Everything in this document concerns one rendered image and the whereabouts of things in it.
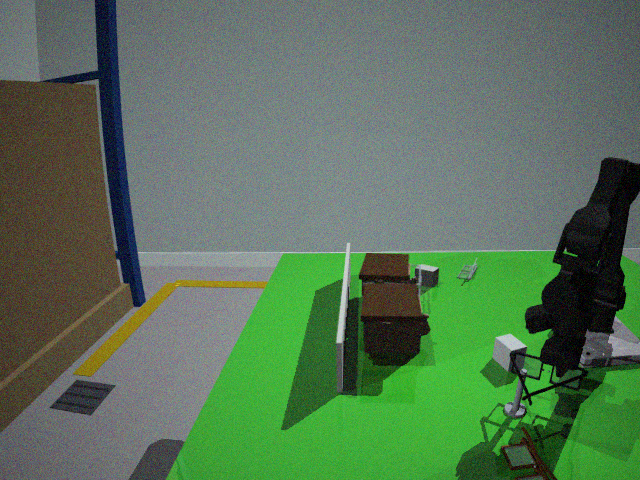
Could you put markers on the white thin panel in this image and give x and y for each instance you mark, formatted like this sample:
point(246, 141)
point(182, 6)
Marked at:
point(343, 321)

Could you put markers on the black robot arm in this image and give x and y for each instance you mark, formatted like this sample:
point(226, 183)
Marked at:
point(594, 233)

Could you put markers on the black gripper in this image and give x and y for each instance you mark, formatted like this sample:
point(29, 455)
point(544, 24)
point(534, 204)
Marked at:
point(564, 349)

